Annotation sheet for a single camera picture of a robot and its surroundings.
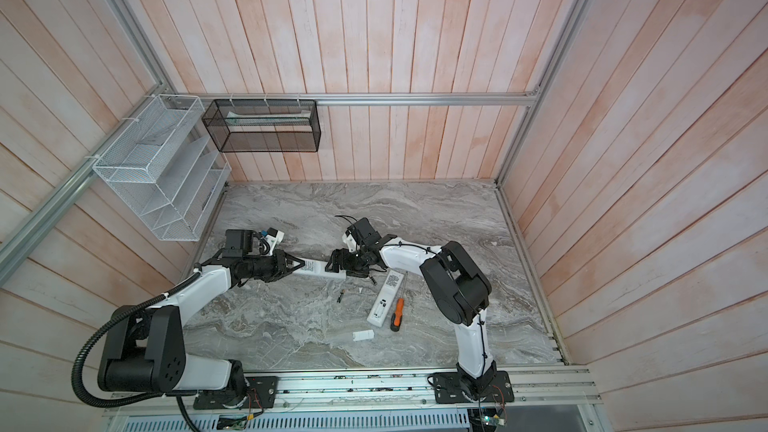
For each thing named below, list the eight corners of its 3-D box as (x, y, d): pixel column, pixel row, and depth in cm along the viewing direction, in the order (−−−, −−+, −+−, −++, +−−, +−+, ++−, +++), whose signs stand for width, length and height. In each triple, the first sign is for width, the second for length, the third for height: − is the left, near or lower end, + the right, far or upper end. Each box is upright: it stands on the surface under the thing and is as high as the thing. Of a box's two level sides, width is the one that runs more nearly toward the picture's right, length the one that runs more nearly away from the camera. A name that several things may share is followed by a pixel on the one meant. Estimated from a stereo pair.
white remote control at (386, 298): (366, 321, 87) (366, 319, 85) (390, 271, 97) (390, 268, 96) (382, 329, 86) (382, 326, 84) (405, 277, 96) (405, 274, 94)
